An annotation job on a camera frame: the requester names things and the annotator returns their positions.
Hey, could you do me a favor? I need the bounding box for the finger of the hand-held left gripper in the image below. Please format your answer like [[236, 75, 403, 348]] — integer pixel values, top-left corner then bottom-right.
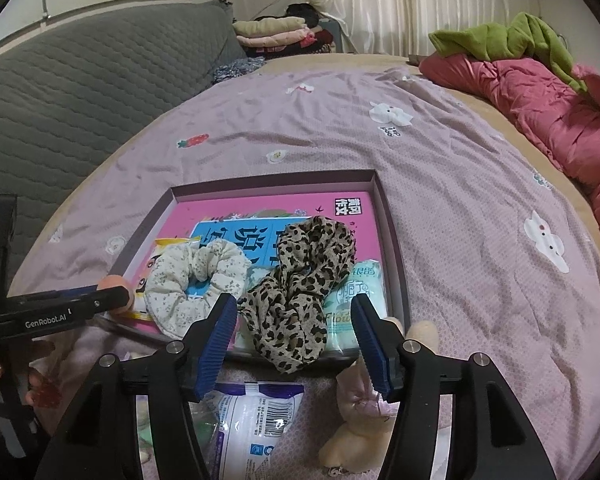
[[55, 284, 133, 327]]

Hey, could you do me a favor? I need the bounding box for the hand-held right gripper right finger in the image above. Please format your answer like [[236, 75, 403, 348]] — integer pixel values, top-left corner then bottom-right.
[[350, 292, 556, 480]]

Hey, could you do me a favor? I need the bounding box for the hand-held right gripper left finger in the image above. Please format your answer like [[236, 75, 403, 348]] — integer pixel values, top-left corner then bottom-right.
[[35, 292, 238, 480]]

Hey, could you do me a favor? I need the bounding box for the peach round sponge puff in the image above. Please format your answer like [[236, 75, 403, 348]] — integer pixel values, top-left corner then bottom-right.
[[96, 274, 135, 317]]

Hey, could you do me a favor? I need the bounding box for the white floral scrunchie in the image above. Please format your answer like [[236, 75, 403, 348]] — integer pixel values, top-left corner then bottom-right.
[[144, 239, 251, 338]]

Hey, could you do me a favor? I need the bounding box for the leopard print scrunchie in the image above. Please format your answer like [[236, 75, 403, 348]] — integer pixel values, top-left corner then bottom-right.
[[236, 215, 357, 375]]

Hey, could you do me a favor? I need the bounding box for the shallow purple cardboard box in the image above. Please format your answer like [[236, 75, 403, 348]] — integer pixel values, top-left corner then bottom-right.
[[102, 169, 413, 361]]

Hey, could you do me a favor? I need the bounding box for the clear cotton pad bag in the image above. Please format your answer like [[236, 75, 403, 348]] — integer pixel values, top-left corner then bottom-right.
[[195, 379, 306, 480]]

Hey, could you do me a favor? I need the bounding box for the beige plush bunny pink bow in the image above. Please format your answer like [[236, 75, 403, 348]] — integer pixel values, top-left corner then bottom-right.
[[319, 321, 441, 477]]

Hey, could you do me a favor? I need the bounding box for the person's left hand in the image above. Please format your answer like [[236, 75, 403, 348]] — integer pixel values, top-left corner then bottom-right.
[[0, 354, 61, 409]]

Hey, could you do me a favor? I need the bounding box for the pink and blue book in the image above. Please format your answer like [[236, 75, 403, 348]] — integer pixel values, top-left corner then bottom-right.
[[152, 200, 381, 321]]

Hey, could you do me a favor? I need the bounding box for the grey quilted headboard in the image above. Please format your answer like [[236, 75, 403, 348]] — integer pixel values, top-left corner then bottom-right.
[[0, 0, 248, 281]]

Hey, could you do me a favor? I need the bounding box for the pink printed bed sheet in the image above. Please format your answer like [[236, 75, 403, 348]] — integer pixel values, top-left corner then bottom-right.
[[7, 67, 600, 480]]

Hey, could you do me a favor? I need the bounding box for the dark floral cloth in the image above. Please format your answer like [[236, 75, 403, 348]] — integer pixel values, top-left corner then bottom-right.
[[211, 56, 266, 83]]

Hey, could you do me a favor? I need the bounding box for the pink quilt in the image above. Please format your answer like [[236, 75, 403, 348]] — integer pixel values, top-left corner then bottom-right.
[[419, 52, 600, 256]]

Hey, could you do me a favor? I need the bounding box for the dark red folded garment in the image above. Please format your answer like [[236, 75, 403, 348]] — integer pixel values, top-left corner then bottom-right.
[[245, 30, 336, 58]]

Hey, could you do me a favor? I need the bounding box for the beige folded garment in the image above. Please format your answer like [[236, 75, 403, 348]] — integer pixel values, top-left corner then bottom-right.
[[232, 16, 308, 38]]

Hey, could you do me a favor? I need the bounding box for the green garment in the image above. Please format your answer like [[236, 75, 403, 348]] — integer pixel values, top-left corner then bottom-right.
[[428, 11, 588, 92]]

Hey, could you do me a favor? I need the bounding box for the black garment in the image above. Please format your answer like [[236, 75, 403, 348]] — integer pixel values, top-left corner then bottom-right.
[[285, 3, 321, 23]]

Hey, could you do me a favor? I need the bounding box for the white curtain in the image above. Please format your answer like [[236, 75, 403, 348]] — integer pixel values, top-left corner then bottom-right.
[[307, 0, 561, 58]]

